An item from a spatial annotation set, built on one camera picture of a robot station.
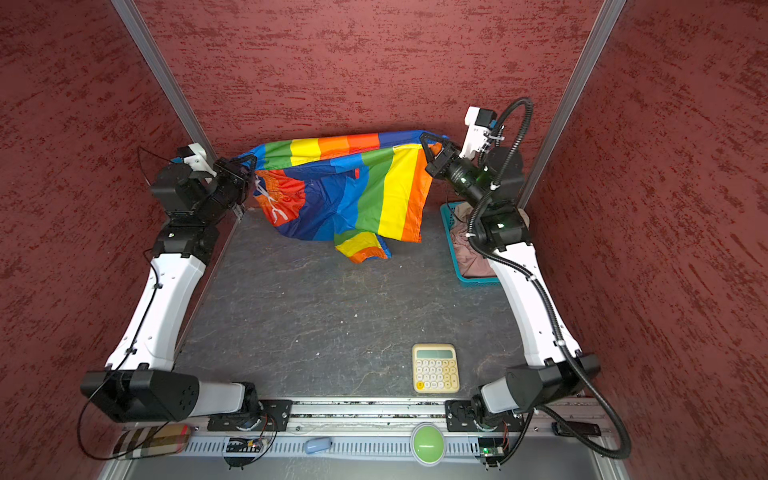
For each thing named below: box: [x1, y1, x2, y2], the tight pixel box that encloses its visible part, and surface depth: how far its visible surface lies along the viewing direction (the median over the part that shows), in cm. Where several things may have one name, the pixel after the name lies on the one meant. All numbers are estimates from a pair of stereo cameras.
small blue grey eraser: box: [305, 437, 331, 454], surface depth 71 cm
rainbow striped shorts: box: [238, 130, 435, 264], surface depth 72 cm
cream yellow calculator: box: [412, 343, 460, 394], surface depth 81 cm
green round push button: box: [410, 422, 446, 467], surface depth 71 cm
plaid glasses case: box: [113, 423, 190, 461], surface depth 69 cm
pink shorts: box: [451, 222, 497, 277], surface depth 101 cm
